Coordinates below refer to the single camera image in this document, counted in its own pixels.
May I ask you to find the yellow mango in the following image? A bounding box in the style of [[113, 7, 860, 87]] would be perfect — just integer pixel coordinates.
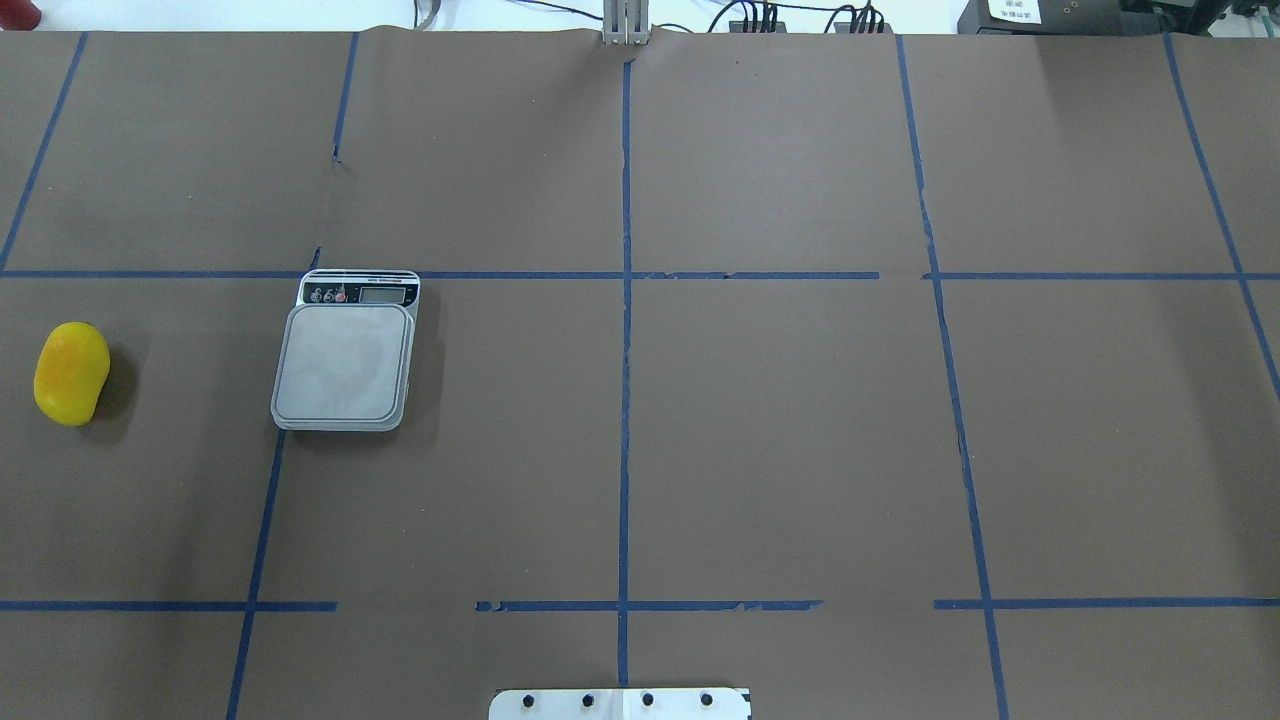
[[33, 322, 111, 427]]

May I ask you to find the brown paper table mat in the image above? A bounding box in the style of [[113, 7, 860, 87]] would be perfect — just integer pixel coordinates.
[[3, 27, 1277, 719]]

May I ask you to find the grey digital kitchen scale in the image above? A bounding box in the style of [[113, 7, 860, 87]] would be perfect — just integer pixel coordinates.
[[270, 268, 421, 432]]

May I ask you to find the black power strip left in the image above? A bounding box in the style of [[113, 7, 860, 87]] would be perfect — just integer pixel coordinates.
[[724, 1, 787, 35]]

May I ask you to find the black power strip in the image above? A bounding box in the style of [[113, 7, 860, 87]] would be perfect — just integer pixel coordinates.
[[823, 1, 892, 35], [724, 1, 787, 35]]

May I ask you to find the black power strip right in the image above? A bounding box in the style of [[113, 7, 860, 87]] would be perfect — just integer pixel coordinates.
[[823, 1, 892, 35]]

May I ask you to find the dark control box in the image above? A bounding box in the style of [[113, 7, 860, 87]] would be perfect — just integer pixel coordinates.
[[956, 1, 1233, 37]]

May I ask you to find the red cylinder object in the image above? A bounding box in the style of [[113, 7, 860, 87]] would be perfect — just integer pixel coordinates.
[[0, 0, 44, 32]]

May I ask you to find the aluminium frame post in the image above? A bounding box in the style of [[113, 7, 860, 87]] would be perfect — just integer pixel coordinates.
[[602, 0, 652, 46]]

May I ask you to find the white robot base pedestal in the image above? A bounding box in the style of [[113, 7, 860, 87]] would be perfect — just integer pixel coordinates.
[[488, 687, 753, 719]]

